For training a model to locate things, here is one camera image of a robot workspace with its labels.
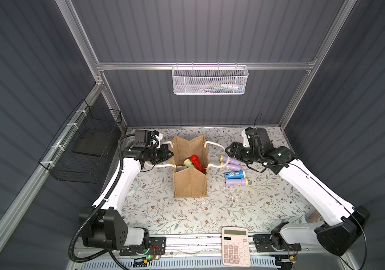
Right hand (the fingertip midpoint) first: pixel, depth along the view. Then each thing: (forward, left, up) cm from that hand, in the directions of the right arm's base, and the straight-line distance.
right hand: (231, 151), depth 74 cm
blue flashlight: (+2, -6, -24) cm, 25 cm away
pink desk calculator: (-33, -2, -25) cm, 42 cm away
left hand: (+1, +26, -5) cm, 26 cm away
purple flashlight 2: (-3, -7, -25) cm, 26 cm away
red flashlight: (+6, +16, -18) cm, 25 cm away
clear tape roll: (-8, +49, -23) cm, 55 cm away
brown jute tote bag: (-7, +19, -16) cm, 26 cm away
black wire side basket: (-1, +67, +1) cm, 67 cm away
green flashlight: (+6, +21, -20) cm, 30 cm away
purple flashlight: (+6, -4, -23) cm, 24 cm away
